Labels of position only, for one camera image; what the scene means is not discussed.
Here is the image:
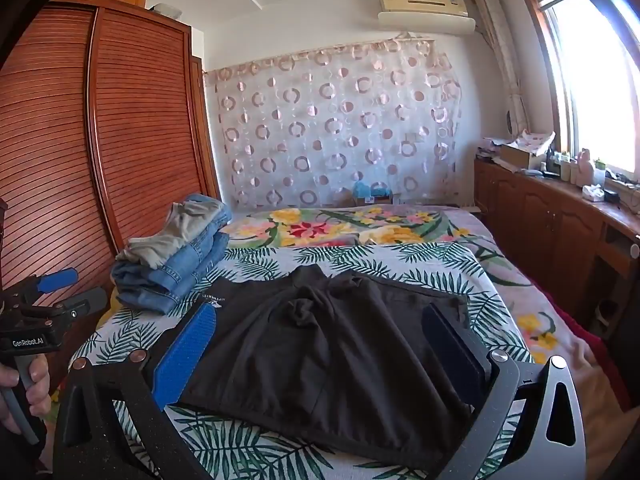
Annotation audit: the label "red blanket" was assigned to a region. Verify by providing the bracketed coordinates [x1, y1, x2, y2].
[537, 290, 632, 411]

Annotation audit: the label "folded grey pants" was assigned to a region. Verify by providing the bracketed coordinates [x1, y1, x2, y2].
[116, 201, 226, 268]

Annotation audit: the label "tied pale curtain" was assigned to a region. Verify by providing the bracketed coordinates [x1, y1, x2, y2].
[472, 0, 531, 136]

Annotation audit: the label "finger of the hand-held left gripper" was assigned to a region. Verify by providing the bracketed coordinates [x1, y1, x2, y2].
[47, 289, 108, 318]
[17, 268, 79, 296]

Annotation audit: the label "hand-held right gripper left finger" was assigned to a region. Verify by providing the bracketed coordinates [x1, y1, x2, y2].
[52, 304, 217, 480]

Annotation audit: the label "black pants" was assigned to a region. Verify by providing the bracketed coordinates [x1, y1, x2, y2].
[175, 265, 493, 478]

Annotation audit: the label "floral pink blanket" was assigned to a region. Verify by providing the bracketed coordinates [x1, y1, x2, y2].
[220, 205, 601, 371]

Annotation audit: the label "long wooden cabinet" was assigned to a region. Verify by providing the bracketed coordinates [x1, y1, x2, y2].
[472, 157, 640, 331]

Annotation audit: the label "circle patterned sheer curtain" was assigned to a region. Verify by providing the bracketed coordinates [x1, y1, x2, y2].
[202, 35, 463, 211]

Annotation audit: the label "wooden louvred wardrobe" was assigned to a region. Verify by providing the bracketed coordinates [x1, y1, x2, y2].
[0, 0, 221, 396]

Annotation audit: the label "wooden framed window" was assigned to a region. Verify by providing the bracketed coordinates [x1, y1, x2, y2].
[520, 0, 640, 183]

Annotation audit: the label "beige fleece blanket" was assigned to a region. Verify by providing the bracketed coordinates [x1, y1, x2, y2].
[580, 355, 632, 480]

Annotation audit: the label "open cardboard box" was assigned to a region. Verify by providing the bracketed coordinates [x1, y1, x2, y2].
[499, 130, 557, 171]

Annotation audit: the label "folded blue jeans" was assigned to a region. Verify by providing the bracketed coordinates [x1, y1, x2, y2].
[150, 194, 234, 286]
[111, 255, 217, 314]

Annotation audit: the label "blue plastic bag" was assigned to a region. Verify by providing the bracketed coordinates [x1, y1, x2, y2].
[352, 181, 393, 202]

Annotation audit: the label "cream wall air conditioner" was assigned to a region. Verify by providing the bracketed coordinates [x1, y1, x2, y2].
[380, 0, 469, 17]

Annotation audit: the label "person's left hand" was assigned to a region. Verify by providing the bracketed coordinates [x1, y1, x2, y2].
[0, 354, 53, 436]

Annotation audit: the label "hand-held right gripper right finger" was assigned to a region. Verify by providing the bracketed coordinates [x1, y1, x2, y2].
[422, 304, 588, 480]

